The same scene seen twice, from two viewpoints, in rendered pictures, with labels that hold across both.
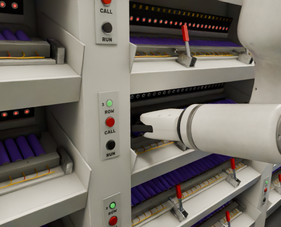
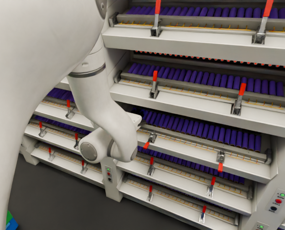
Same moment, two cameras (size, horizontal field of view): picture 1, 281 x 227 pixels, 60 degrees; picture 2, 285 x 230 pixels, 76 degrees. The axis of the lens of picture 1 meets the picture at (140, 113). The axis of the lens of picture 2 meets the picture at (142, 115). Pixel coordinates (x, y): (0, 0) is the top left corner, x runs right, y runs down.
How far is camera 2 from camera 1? 0.72 m
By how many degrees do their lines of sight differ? 60
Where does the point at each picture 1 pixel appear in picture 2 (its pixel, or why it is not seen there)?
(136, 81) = (113, 95)
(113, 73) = not seen: hidden behind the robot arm
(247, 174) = (235, 201)
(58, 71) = not seen: hidden behind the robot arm
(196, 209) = (162, 178)
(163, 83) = (131, 101)
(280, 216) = not seen: outside the picture
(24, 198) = (80, 118)
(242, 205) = (236, 221)
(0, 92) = (67, 86)
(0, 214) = (73, 118)
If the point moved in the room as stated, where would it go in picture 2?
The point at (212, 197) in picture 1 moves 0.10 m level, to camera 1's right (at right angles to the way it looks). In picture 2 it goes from (180, 184) to (196, 203)
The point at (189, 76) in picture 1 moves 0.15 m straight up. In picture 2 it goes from (150, 103) to (151, 60)
